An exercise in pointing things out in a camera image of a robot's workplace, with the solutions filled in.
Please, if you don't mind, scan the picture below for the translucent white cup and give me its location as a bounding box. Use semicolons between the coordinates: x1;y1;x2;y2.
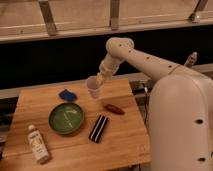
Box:
86;76;103;98

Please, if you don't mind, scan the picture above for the green ceramic bowl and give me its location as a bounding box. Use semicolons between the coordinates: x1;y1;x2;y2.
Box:
48;103;84;135

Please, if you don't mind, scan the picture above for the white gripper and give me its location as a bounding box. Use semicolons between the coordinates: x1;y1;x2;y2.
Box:
96;57;120;87

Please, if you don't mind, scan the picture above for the white lotion bottle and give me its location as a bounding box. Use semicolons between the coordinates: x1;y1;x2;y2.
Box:
27;125;50;164

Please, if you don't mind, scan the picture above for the blue crumpled cloth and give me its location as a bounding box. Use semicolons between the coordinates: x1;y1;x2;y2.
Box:
59;89;77;102

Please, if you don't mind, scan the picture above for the small bottle in background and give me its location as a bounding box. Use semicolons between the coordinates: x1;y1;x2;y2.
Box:
185;52;198;68

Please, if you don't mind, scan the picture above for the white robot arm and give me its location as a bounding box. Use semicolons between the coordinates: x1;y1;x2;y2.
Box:
99;37;213;171

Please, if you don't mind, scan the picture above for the black white striped box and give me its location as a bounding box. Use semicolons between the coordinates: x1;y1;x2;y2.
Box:
89;115;108;143

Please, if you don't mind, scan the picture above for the red brown oblong object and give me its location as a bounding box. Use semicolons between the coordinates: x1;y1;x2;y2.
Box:
104;104;125;115

